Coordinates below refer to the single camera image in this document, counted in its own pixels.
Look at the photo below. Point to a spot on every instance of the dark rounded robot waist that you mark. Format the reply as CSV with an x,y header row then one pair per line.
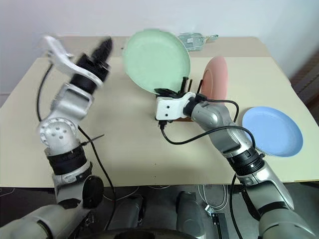
x,y
147,232

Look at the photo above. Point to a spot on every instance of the blue plate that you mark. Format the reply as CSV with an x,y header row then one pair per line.
x,y
271,132

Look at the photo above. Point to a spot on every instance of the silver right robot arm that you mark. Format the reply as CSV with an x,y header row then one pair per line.
x,y
216,117

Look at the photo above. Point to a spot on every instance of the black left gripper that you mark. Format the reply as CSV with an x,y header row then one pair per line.
x,y
96,67

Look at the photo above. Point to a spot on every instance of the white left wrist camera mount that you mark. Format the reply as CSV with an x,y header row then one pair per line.
x,y
63,59

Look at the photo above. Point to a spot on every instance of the pink plate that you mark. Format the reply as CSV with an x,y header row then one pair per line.
x,y
216,77

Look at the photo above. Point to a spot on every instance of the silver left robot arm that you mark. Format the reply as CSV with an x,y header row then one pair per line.
x,y
62,104

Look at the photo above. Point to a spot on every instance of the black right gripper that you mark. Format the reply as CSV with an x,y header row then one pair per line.
x,y
174,95

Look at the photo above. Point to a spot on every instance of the small black box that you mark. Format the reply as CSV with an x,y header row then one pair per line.
x,y
220,225

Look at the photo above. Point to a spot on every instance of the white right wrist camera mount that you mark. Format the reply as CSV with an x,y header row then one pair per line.
x,y
168,107

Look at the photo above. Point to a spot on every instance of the green plate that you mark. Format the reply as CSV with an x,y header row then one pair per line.
x,y
154,57

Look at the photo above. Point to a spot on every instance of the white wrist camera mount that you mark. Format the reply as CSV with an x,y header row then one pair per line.
x,y
63,59
168,107

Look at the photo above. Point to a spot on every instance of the clear plastic bag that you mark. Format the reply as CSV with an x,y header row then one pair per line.
x,y
192,41

